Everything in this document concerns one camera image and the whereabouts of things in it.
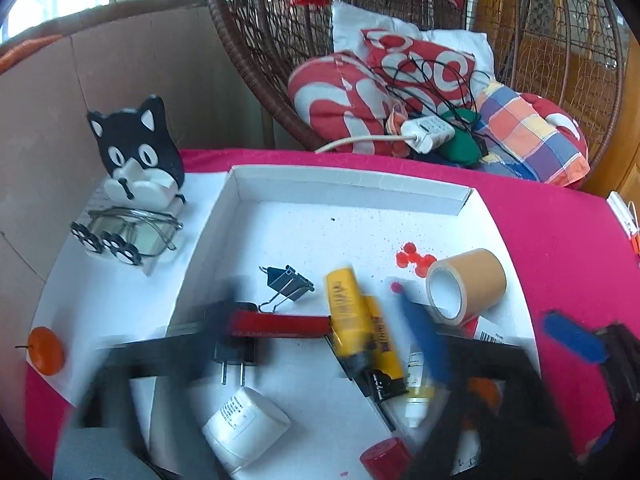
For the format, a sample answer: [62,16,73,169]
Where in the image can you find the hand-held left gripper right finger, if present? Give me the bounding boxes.
[396,289,581,480]

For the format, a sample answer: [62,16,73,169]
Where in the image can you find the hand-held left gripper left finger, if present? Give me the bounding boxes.
[75,302,240,432]

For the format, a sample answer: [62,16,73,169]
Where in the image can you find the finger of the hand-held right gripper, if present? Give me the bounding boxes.
[542,310,640,392]

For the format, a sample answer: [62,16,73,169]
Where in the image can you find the small white red box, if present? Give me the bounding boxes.
[462,316,522,347]

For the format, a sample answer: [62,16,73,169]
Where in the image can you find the brown tape roll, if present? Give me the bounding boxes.
[425,248,508,326]

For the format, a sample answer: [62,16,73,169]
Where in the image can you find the black charger adapter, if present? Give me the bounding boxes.
[212,301,261,386]

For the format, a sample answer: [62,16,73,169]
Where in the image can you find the red lighter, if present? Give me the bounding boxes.
[227,310,334,339]

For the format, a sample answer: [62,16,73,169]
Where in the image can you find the red metal cylinder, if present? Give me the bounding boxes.
[360,437,415,480]

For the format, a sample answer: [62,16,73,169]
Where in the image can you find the black binder clip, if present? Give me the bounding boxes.
[257,265,316,314]

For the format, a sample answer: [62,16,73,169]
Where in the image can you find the white cardboard box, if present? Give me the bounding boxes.
[150,164,543,480]

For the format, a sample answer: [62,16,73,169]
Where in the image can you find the yellow black marker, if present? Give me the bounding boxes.
[360,295,407,404]

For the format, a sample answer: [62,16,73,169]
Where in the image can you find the white box lid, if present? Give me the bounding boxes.
[30,170,232,407]

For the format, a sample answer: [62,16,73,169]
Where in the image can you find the pink tablecloth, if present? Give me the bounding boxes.
[24,147,640,480]

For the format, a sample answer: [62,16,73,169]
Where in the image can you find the white plastic jar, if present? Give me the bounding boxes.
[201,386,292,476]

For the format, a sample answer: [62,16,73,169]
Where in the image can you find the small orange with stem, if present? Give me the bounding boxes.
[15,326,66,375]

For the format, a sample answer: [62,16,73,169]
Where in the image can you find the white power bank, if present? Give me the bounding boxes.
[606,191,640,232]

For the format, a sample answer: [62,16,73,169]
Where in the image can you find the green fabric item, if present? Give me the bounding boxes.
[439,109,484,169]

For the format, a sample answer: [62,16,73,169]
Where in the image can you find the white power strip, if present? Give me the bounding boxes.
[401,114,456,155]

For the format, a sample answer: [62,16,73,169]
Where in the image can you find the cat glasses holder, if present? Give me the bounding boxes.
[70,94,189,267]

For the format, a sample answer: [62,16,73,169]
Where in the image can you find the plaid cushion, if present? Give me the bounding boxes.
[474,82,591,187]

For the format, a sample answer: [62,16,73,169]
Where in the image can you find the brown cardboard panel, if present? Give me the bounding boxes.
[0,0,273,411]

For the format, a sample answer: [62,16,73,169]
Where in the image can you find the large red white cushion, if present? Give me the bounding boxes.
[288,52,407,157]

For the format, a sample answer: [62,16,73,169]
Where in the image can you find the square red white cushion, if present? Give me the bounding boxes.
[362,27,476,112]

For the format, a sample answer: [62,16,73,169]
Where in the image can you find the wicker hanging chair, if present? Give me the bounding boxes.
[200,0,640,196]

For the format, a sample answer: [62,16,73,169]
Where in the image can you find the clear frame glasses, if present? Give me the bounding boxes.
[87,206,184,257]

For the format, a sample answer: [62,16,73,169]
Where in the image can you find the white power strip cable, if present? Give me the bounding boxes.
[315,133,417,155]

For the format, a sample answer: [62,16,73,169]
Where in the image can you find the black tangled cable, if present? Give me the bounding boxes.
[369,54,492,162]

